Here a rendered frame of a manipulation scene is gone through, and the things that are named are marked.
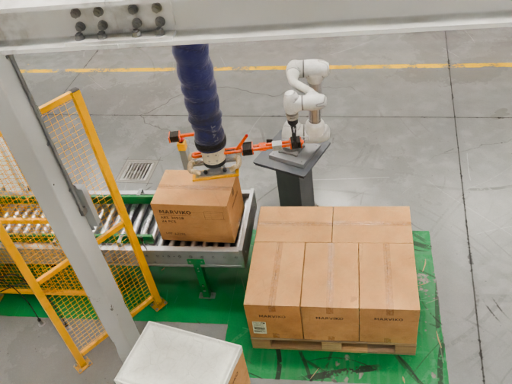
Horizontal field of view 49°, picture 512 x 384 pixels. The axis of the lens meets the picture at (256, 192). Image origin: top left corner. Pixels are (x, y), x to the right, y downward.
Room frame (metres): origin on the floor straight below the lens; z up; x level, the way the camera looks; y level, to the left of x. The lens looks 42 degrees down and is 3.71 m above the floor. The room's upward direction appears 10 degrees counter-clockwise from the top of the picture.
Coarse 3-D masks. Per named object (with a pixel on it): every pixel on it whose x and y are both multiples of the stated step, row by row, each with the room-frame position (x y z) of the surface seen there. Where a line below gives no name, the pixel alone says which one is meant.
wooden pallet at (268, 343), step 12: (276, 348) 2.38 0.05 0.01; (288, 348) 2.36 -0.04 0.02; (300, 348) 2.33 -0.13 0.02; (312, 348) 2.32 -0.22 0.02; (324, 348) 2.29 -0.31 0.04; (336, 348) 2.27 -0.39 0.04; (348, 348) 2.27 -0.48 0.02; (360, 348) 2.25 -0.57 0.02; (372, 348) 2.23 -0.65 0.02; (384, 348) 2.22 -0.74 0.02; (396, 348) 2.17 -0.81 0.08; (408, 348) 2.15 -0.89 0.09
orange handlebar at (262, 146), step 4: (180, 136) 3.51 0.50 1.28; (184, 136) 3.51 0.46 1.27; (288, 140) 3.23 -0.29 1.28; (256, 144) 3.25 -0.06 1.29; (260, 144) 3.24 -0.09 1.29; (264, 144) 3.22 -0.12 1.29; (268, 144) 3.23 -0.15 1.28; (284, 144) 3.19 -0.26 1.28; (288, 144) 3.19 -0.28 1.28; (228, 148) 3.26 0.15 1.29; (232, 148) 3.25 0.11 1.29; (240, 148) 3.24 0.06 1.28; (256, 148) 3.20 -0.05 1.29; (260, 148) 3.19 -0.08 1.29; (264, 148) 3.19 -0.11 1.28; (268, 148) 3.19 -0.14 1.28; (272, 148) 3.19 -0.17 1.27; (196, 152) 3.27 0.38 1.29; (200, 152) 3.26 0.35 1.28; (224, 152) 3.22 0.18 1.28; (228, 152) 3.21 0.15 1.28; (232, 152) 3.21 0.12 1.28; (236, 152) 3.21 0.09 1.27; (192, 156) 3.24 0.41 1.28; (196, 156) 3.23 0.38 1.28; (200, 156) 3.22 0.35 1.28
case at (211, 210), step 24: (168, 192) 3.28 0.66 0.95; (192, 192) 3.24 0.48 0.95; (216, 192) 3.19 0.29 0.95; (240, 192) 3.37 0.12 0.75; (168, 216) 3.15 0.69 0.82; (192, 216) 3.10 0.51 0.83; (216, 216) 3.04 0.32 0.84; (240, 216) 3.26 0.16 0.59; (192, 240) 3.11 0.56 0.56; (216, 240) 3.06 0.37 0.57
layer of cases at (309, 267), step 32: (288, 224) 3.13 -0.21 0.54; (320, 224) 3.07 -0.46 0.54; (352, 224) 3.01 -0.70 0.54; (384, 224) 2.96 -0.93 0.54; (256, 256) 2.85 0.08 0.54; (288, 256) 2.80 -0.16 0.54; (320, 256) 2.74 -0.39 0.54; (352, 256) 2.69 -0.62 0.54; (384, 256) 2.64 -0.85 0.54; (256, 288) 2.55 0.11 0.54; (288, 288) 2.50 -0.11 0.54; (320, 288) 2.45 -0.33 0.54; (352, 288) 2.41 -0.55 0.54; (384, 288) 2.36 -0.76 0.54; (416, 288) 2.32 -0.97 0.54; (256, 320) 2.41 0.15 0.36; (288, 320) 2.35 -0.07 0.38; (320, 320) 2.30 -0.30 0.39; (352, 320) 2.24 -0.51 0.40; (384, 320) 2.19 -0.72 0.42; (416, 320) 2.14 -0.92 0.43
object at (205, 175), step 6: (222, 168) 3.15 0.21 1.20; (228, 168) 3.17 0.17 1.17; (204, 174) 3.14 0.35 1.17; (210, 174) 3.13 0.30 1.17; (216, 174) 3.12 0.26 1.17; (222, 174) 3.11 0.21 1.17; (228, 174) 3.11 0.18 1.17; (234, 174) 3.10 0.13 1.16; (192, 180) 3.12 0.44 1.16; (198, 180) 3.11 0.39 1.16; (204, 180) 3.11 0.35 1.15
